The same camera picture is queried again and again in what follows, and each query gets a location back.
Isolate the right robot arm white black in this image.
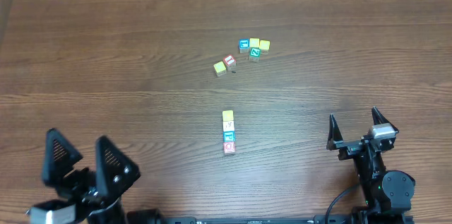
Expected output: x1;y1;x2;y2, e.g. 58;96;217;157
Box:
326;107;415;214

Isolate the yellow top wooden block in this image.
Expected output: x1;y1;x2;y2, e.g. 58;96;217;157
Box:
249;38;260;48

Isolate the red I wooden block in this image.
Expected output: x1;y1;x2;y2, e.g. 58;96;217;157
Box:
223;54;237;69

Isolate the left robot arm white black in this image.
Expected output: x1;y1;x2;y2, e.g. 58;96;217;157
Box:
42;129;165;223

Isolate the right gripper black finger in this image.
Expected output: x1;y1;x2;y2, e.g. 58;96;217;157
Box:
326;114;343;150
371;106;388;125

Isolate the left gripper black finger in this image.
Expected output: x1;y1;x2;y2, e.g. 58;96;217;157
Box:
95;136;141;198
41;128;83;187

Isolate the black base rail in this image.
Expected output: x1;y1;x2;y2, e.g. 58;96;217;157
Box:
162;214;415;224

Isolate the plain wooden block front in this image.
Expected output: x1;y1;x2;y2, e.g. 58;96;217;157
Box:
223;131;236;142

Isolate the blue letter wooden block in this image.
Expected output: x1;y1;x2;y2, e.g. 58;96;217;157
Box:
239;39;250;53

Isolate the yellow framed wooden block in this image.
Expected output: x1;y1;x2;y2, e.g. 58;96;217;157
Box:
259;40;270;54

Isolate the green Z wooden block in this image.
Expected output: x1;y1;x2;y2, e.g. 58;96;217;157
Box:
249;47;261;62

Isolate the red C wooden block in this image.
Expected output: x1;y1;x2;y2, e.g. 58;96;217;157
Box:
223;141;236;155

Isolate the plain picture wooden block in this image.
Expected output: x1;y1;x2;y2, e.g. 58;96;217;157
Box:
222;120;235;132

